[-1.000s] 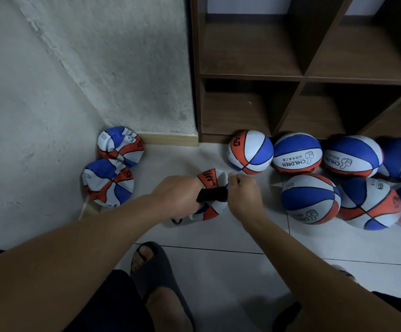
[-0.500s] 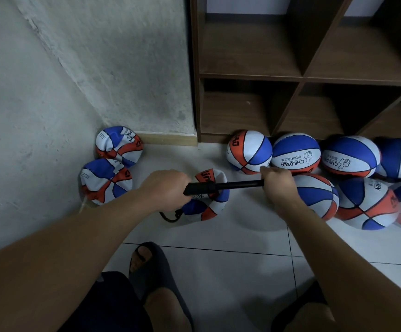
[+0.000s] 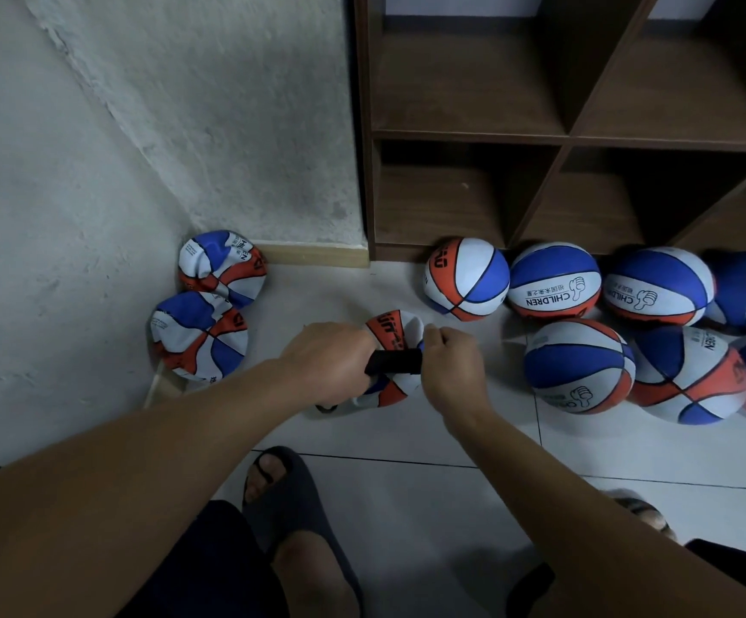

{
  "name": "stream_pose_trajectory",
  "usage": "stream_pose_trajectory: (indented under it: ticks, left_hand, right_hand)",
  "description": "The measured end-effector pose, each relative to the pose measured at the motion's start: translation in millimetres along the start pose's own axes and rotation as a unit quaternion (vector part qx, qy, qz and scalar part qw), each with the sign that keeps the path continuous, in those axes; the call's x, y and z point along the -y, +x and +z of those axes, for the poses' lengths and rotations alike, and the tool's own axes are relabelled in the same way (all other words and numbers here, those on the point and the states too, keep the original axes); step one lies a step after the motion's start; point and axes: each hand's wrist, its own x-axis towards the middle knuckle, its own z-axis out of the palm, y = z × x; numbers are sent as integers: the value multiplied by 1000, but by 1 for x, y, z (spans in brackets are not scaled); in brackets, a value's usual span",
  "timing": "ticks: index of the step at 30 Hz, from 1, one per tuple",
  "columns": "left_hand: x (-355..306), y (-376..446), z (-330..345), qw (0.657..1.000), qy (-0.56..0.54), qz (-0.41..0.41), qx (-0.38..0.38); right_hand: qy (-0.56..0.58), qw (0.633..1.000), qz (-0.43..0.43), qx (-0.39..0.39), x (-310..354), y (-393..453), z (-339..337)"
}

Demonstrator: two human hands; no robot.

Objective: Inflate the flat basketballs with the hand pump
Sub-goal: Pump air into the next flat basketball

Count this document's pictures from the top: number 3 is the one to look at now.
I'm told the person's right hand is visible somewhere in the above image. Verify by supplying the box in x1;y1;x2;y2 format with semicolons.
419;324;497;439

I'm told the person's left hand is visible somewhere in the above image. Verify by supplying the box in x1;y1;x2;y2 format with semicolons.
278;321;381;408

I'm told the brown wooden cubby shelf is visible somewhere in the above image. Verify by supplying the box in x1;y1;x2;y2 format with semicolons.
351;0;746;265

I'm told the person's left forearm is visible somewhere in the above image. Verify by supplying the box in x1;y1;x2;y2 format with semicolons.
0;364;316;618

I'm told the person's right forearm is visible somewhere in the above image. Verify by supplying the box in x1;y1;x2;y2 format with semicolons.
453;403;746;618

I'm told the person's left foot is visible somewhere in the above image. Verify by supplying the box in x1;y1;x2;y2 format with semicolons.
247;454;359;618

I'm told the person's foot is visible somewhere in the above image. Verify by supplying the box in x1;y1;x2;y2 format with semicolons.
247;454;359;618
628;499;677;538

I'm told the person's right foot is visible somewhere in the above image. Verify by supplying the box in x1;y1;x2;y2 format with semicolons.
628;499;677;538

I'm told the black sandal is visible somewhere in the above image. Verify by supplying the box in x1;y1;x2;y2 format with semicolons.
504;488;679;618
242;445;368;618

